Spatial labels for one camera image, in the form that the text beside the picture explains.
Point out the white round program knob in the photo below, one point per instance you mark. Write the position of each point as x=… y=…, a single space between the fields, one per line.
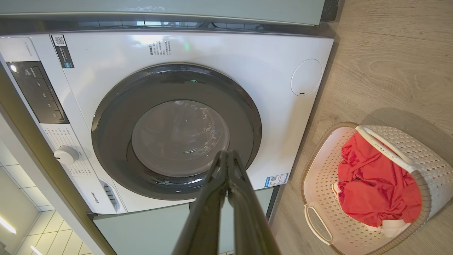
x=66 y=155

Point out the white perforated laundry basket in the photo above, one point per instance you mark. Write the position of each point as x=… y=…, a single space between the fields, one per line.
x=431 y=156

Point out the black QR code sticker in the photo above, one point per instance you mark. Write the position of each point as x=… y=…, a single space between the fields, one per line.
x=62 y=51

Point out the red garment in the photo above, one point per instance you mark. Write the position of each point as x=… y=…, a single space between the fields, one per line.
x=378 y=187

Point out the white front-load washing machine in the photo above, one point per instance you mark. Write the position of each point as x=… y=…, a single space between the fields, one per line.
x=269 y=81

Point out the round white filter cover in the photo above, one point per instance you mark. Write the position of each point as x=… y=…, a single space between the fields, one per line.
x=306 y=77

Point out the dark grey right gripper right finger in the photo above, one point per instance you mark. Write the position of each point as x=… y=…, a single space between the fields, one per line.
x=251 y=219

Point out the long pale green cabinet panel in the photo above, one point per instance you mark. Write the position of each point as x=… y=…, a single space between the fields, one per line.
x=159 y=10

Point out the blue energy label sticker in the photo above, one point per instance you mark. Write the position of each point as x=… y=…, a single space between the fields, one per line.
x=276 y=180

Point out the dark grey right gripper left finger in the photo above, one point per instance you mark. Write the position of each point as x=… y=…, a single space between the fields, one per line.
x=205 y=216

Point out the dark round washing machine door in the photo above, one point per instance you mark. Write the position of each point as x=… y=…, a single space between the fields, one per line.
x=116 y=134

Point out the black washing machine display panel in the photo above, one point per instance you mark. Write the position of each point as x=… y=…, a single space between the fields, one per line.
x=39 y=92

